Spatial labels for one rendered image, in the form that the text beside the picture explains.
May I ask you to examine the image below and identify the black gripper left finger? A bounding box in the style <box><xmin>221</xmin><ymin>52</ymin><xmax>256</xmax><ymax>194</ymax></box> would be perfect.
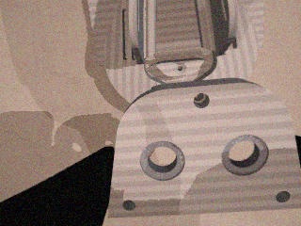
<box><xmin>0</xmin><ymin>146</ymin><xmax>115</xmax><ymax>226</ymax></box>

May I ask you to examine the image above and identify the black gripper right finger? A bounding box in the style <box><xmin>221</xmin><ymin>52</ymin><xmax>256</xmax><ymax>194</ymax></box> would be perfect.
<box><xmin>294</xmin><ymin>136</ymin><xmax>301</xmax><ymax>167</ymax></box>

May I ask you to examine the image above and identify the beige metal plate with two holes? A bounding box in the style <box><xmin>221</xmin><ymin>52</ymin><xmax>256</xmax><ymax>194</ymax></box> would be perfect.
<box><xmin>107</xmin><ymin>77</ymin><xmax>301</xmax><ymax>218</ymax></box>

